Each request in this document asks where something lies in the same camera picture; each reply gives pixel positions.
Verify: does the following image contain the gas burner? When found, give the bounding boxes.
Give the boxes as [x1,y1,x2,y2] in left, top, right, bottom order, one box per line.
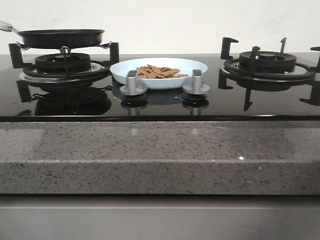
[223,51,316,81]
[19,53,109,84]

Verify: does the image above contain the right black pan support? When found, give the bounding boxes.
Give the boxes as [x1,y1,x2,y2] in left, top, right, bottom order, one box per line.
[218,37,320,111]

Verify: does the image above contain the black pan support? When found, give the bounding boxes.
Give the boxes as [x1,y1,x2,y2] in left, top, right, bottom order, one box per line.
[218,37,320,111]
[9,41,120,85]

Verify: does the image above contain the grey cabinet front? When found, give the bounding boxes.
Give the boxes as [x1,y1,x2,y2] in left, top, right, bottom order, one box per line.
[0,196,320,240]

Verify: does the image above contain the left gas burner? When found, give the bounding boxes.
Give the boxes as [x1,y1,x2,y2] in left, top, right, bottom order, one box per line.
[19,53,109,84]

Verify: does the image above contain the right silver stove knob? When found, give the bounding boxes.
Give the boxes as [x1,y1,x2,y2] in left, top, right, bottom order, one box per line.
[182,69,211,95]

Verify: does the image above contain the left silver stove knob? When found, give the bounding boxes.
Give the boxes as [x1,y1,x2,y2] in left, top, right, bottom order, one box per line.
[120,70,148,96]

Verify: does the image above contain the black frying pan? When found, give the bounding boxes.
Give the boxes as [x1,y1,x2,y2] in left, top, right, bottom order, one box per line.
[0,21,105,49]

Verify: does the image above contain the light blue plate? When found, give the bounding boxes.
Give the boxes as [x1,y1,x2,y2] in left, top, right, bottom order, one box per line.
[110,57,208,90]

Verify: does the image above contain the wire pan reducer ring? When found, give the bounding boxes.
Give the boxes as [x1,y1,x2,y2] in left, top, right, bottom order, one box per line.
[16,40,112,55]

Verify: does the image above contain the left black pan support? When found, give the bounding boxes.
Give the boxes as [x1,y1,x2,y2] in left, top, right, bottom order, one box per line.
[9,41,120,85]

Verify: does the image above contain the brown meat pieces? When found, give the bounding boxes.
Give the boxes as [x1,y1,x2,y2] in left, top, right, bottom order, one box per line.
[136,64,189,79]

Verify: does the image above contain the right gas burner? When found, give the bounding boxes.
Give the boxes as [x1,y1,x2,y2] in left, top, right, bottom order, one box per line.
[223,51,316,81]

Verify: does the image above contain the black glass cooktop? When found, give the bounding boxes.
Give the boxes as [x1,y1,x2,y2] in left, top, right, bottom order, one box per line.
[0,54,320,122]

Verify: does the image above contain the silver stove knob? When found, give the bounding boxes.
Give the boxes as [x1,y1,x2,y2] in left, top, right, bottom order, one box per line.
[182,69,211,95]
[120,70,148,96]

